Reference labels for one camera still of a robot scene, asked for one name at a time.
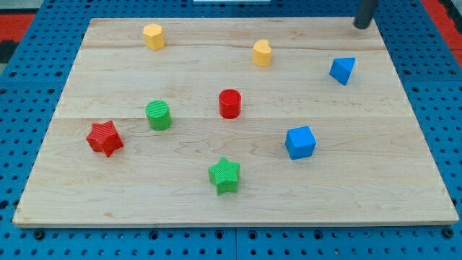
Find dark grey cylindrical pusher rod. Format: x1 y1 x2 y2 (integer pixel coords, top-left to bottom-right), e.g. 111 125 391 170
353 0 379 30

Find yellow heart block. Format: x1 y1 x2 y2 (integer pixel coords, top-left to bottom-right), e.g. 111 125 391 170
252 39 272 67

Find blue triangle block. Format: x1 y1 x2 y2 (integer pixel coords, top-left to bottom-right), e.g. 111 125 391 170
329 57 356 86

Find wooden board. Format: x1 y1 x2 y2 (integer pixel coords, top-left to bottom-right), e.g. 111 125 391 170
13 17 458 228

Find blue cube block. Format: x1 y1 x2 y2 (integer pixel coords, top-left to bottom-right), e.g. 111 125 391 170
284 126 317 160

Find red cylinder block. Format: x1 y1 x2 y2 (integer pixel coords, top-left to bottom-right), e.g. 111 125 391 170
218 89 242 119

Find yellow hexagon block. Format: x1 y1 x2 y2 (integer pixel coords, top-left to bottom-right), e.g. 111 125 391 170
143 24 165 51

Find green star block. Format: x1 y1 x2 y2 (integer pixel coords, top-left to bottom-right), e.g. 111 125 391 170
208 157 240 196

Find green cylinder block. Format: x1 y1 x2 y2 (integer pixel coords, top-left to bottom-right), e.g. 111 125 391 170
145 100 172 131

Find red star block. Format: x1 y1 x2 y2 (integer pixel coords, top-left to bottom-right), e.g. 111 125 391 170
86 121 123 157

